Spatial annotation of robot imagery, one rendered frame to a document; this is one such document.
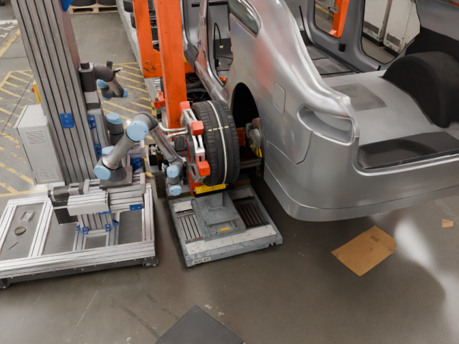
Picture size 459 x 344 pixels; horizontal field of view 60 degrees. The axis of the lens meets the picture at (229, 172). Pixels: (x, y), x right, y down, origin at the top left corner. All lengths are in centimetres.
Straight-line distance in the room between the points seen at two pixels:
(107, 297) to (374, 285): 203
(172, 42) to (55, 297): 210
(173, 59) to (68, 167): 113
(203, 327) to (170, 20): 212
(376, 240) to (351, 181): 145
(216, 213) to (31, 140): 153
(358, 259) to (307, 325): 78
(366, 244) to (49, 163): 259
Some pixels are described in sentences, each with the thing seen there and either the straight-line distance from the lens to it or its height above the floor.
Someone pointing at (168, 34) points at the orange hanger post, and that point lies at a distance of 313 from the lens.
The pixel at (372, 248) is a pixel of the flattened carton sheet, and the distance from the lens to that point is 359.
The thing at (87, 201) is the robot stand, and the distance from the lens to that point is 288.
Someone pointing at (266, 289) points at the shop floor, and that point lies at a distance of 314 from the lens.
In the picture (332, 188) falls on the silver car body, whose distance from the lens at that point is 230.
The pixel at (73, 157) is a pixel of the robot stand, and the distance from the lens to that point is 301.
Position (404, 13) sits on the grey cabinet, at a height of 76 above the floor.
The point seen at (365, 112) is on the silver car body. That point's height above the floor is 100.
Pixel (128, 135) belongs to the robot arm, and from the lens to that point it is 244.
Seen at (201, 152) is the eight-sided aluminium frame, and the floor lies 96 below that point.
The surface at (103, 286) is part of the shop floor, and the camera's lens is 330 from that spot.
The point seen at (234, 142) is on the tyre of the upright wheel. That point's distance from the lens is 282.
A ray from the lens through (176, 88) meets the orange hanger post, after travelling 328.
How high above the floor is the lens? 247
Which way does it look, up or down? 35 degrees down
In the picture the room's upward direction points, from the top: straight up
